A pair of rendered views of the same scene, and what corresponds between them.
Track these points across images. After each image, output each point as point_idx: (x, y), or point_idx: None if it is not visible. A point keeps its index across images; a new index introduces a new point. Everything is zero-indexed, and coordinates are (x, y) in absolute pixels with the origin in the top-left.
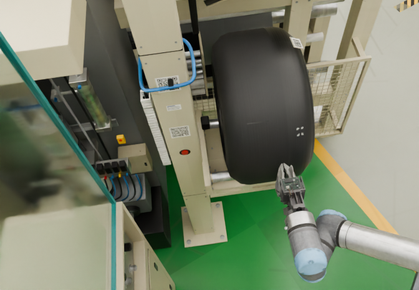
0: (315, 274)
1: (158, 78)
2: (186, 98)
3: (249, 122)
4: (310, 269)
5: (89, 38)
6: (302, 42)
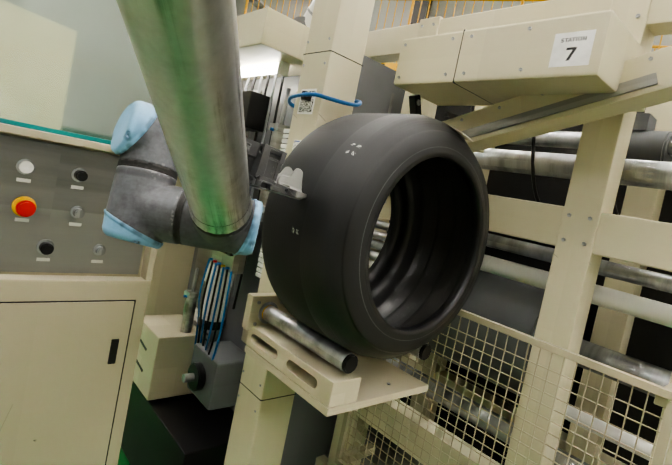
0: (116, 178)
1: (303, 90)
2: (311, 131)
3: (320, 129)
4: (120, 128)
5: None
6: (563, 334)
